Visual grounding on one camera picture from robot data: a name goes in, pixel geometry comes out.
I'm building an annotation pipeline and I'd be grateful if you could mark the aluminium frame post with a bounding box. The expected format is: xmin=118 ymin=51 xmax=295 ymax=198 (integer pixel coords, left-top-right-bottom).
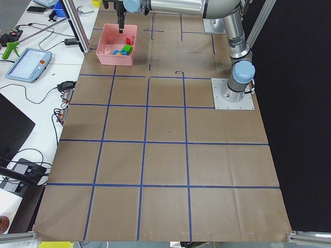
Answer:
xmin=59 ymin=0 xmax=89 ymax=54

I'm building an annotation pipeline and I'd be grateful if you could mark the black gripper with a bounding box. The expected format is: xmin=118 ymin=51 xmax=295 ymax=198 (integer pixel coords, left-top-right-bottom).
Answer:
xmin=102 ymin=0 xmax=127 ymax=34

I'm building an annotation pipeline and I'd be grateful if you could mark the black power adapter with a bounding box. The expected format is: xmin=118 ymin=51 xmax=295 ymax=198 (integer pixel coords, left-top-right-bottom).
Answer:
xmin=64 ymin=38 xmax=78 ymax=46

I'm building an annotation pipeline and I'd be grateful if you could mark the black device box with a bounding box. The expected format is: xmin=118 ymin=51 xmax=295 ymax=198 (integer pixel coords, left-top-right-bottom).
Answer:
xmin=10 ymin=159 xmax=47 ymax=185

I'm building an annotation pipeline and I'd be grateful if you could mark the teach pendant tablet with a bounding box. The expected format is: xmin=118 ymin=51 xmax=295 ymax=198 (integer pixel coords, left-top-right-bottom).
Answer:
xmin=5 ymin=48 xmax=52 ymax=83

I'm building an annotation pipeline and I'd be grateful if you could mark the red toy block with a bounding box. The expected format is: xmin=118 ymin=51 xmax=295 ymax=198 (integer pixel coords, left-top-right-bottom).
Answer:
xmin=126 ymin=38 xmax=132 ymax=45

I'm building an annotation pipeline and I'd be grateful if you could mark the blue plastic bin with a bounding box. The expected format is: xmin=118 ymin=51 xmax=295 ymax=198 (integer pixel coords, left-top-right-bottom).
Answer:
xmin=53 ymin=1 xmax=67 ymax=18

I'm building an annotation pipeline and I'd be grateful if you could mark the green toy block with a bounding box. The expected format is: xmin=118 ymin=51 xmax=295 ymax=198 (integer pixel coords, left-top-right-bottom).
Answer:
xmin=122 ymin=44 xmax=133 ymax=54

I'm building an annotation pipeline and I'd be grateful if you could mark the green handled grabber tool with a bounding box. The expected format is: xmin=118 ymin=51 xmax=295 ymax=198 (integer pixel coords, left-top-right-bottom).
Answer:
xmin=2 ymin=18 xmax=69 ymax=60

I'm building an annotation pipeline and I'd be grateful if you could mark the blue toy block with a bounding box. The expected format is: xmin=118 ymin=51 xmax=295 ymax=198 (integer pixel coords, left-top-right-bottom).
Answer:
xmin=113 ymin=50 xmax=129 ymax=56

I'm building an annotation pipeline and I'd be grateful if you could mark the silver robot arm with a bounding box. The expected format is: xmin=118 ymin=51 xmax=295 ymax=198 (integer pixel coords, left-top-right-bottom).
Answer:
xmin=103 ymin=0 xmax=255 ymax=103

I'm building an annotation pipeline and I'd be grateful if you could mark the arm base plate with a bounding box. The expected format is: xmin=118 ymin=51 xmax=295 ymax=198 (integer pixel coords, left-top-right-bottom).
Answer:
xmin=211 ymin=78 xmax=255 ymax=111
xmin=203 ymin=19 xmax=226 ymax=35

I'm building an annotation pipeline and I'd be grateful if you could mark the pink plastic box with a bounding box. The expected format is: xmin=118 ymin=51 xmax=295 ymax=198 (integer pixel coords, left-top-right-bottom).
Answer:
xmin=96 ymin=24 xmax=138 ymax=66

